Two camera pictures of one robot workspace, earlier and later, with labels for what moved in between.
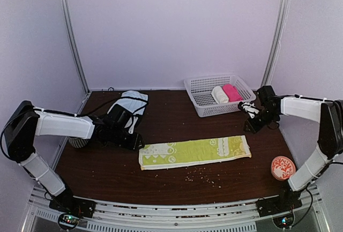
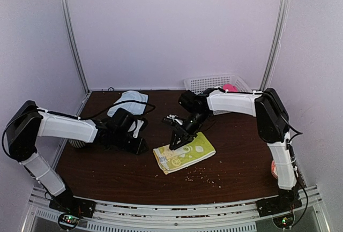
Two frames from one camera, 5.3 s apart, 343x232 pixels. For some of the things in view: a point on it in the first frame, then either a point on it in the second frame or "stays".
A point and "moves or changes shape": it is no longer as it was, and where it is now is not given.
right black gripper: x=254 y=128 -> x=186 y=136
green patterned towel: x=193 y=152 moves or changes shape
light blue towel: x=134 y=102 stays
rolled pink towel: x=232 y=92 stays
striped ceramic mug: x=77 y=142 stays
